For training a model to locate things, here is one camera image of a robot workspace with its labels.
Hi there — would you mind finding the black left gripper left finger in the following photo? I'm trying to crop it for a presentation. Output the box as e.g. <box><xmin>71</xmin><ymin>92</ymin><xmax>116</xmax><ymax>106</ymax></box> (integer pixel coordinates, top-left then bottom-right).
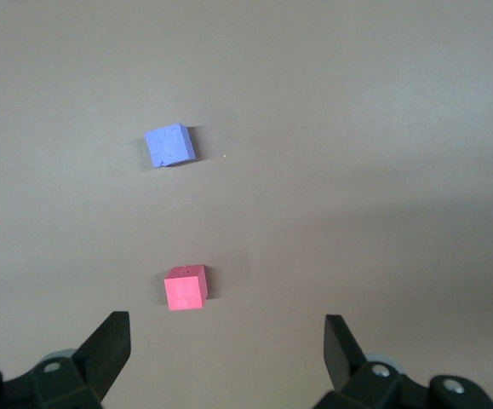
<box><xmin>0</xmin><ymin>311</ymin><xmax>132</xmax><ymax>409</ymax></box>

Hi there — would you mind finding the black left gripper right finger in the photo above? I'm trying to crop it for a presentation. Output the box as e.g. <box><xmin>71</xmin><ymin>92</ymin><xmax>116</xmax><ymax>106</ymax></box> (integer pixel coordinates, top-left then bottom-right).
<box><xmin>313</xmin><ymin>314</ymin><xmax>493</xmax><ymax>409</ymax></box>

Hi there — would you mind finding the pink foam cube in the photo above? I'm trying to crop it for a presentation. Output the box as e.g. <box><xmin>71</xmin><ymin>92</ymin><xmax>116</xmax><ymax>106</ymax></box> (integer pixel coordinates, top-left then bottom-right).
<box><xmin>163</xmin><ymin>264</ymin><xmax>209</xmax><ymax>312</ymax></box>

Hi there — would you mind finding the blue foam cube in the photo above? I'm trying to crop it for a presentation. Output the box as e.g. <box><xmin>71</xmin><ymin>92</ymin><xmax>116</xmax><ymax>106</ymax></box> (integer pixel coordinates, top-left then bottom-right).
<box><xmin>144</xmin><ymin>123</ymin><xmax>198</xmax><ymax>169</ymax></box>

